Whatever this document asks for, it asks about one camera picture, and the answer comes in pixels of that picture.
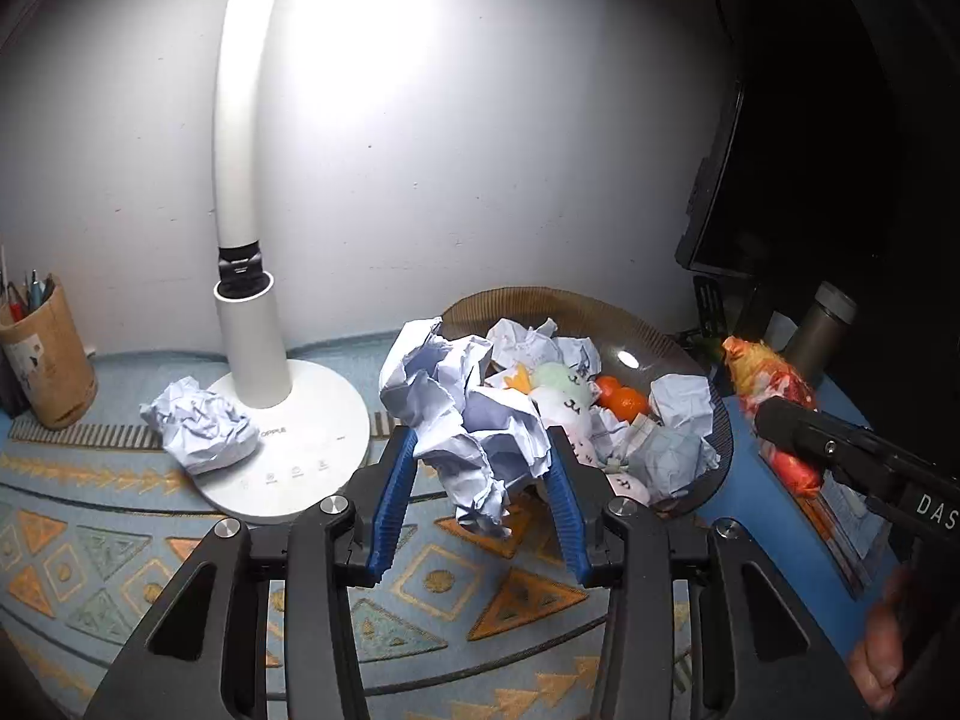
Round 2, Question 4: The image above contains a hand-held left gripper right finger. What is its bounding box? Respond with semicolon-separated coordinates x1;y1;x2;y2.
544;426;875;720

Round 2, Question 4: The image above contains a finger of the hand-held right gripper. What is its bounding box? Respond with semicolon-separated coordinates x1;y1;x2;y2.
753;397;909;519

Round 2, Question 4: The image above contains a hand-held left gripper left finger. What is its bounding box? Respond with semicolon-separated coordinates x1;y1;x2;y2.
82;426;419;720

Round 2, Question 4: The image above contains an orange red snack packet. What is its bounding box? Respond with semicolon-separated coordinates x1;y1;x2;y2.
721;335;824;497

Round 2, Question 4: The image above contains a white paper ball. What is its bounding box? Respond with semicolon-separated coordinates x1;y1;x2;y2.
625;427;722;505
378;318;557;539
648;373;715;437
592;409;638;467
486;318;560;385
555;333;602;381
138;378;260;478

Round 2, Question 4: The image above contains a golden ribbed glass bowl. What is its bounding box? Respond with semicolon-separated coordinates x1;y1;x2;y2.
434;284;737;517

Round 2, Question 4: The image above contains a person's right hand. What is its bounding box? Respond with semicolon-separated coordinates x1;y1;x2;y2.
848;565;914;714

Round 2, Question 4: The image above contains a metal thermos bottle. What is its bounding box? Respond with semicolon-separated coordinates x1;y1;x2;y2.
783;280;858;385

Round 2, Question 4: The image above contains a white desk lamp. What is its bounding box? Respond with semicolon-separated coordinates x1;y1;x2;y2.
196;0;373;527

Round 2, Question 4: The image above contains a patterned woven table mat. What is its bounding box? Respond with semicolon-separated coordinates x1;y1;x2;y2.
0;348;848;720

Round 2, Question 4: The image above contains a black monitor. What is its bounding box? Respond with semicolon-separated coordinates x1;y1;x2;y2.
674;0;960;391

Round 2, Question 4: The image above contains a beige pen holder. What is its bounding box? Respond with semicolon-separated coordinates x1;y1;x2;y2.
0;291;99;430

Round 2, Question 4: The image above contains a bunch of pens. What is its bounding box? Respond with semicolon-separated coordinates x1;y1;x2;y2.
0;243;59;325

